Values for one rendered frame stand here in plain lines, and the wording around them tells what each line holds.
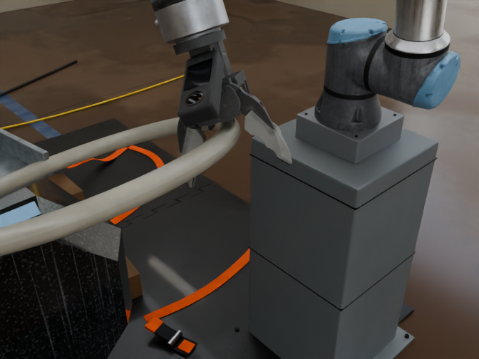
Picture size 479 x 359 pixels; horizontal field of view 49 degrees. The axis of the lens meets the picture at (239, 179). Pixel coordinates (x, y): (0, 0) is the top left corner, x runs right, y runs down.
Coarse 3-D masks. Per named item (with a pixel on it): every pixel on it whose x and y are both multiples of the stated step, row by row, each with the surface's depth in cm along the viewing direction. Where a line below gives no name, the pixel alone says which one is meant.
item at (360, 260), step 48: (288, 144) 153; (432, 144) 154; (288, 192) 153; (336, 192) 138; (384, 192) 143; (288, 240) 162; (336, 240) 145; (384, 240) 156; (288, 288) 171; (336, 288) 153; (384, 288) 171; (288, 336) 181; (336, 336) 161; (384, 336) 190
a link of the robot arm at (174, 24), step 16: (192, 0) 64; (208, 0) 65; (160, 16) 66; (176, 16) 65; (192, 16) 65; (208, 16) 65; (224, 16) 67; (176, 32) 66; (192, 32) 65; (208, 32) 67
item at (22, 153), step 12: (0, 132) 104; (0, 144) 106; (12, 144) 102; (24, 144) 99; (0, 156) 104; (12, 156) 104; (24, 156) 101; (36, 156) 97; (48, 156) 97; (0, 168) 100; (12, 168) 100; (36, 180) 96; (12, 192) 93
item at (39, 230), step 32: (160, 128) 96; (224, 128) 71; (64, 160) 97; (192, 160) 62; (0, 192) 90; (128, 192) 57; (160, 192) 59; (32, 224) 55; (64, 224) 55; (96, 224) 57
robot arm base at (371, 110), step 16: (320, 96) 150; (336, 96) 143; (352, 96) 141; (368, 96) 142; (320, 112) 148; (336, 112) 144; (352, 112) 142; (368, 112) 143; (336, 128) 145; (352, 128) 144; (368, 128) 145
